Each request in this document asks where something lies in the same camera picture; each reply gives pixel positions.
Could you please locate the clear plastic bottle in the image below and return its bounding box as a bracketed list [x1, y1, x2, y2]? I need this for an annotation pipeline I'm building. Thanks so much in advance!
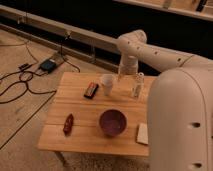
[132, 72, 144, 98]

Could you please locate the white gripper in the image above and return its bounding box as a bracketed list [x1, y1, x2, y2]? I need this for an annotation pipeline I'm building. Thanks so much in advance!
[117, 54, 138, 81]

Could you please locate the white sponge block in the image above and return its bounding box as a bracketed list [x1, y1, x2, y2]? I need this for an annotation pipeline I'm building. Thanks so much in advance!
[136, 123, 148, 145]

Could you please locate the black orange snack bar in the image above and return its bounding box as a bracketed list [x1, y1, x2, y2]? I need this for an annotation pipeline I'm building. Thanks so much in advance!
[84, 82, 99, 99]

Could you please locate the metal table leg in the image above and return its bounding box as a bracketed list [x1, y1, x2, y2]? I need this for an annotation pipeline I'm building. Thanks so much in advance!
[54, 151, 68, 167]

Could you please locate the wooden table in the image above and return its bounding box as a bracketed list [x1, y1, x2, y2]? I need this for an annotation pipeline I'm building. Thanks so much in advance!
[38, 72, 155, 156]

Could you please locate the black floor cable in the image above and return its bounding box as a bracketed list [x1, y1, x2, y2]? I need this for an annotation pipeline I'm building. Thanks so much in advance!
[0, 39, 58, 105]

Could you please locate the purple bowl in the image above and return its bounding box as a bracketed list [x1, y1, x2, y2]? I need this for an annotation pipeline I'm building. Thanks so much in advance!
[99, 109, 127, 137]

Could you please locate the white paper cup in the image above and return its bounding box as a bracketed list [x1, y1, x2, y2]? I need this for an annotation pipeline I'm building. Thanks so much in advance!
[100, 74, 115, 96]

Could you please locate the small black connector box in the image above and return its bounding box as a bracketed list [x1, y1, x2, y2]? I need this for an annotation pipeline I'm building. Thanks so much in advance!
[18, 63, 29, 70]

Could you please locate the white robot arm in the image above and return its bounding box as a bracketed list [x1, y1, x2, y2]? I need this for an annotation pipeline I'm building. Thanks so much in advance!
[116, 30, 213, 171]

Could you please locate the blue black power adapter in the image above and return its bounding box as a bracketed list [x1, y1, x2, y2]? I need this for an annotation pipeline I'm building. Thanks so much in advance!
[39, 59, 56, 73]

